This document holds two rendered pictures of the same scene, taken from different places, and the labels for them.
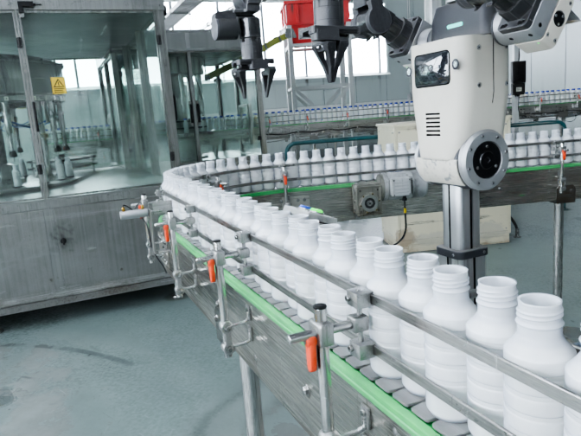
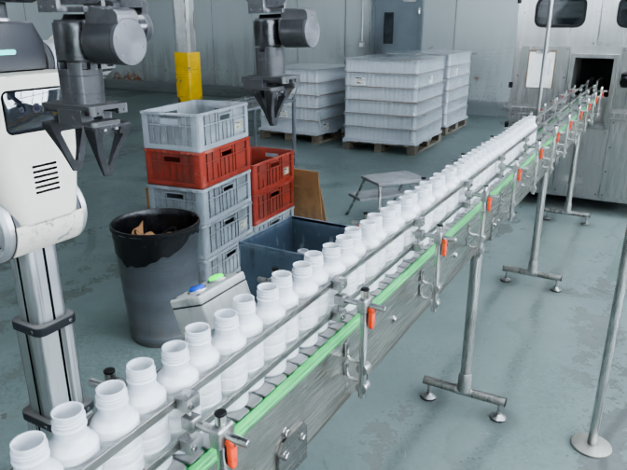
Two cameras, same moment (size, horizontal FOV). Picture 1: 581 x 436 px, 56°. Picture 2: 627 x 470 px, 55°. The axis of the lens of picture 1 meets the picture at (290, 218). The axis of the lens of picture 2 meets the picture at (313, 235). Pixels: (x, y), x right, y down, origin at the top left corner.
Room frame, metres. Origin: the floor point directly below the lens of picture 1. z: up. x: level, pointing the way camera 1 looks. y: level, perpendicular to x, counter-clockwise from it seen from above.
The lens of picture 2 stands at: (1.78, 0.93, 1.59)
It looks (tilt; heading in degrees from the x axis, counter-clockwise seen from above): 19 degrees down; 233
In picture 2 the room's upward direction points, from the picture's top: straight up
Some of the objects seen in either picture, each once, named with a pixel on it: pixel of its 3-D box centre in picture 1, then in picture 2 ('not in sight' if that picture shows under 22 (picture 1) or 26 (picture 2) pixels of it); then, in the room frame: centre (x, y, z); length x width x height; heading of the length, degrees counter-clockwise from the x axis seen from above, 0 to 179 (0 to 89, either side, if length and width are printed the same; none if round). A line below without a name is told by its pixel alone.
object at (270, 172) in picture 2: not in sight; (252, 169); (-0.55, -2.87, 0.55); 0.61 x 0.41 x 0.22; 26
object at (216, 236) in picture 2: not in sight; (204, 225); (0.06, -2.50, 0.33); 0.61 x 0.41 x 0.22; 29
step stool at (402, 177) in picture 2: not in sight; (385, 198); (-1.67, -2.57, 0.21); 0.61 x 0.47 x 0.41; 76
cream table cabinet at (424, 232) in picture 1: (442, 181); not in sight; (5.26, -1.49, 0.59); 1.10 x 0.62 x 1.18; 95
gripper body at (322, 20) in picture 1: (328, 18); (270, 65); (1.09, -0.10, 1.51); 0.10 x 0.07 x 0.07; 113
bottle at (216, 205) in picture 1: (221, 222); (228, 359); (1.37, 0.18, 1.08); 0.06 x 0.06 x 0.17
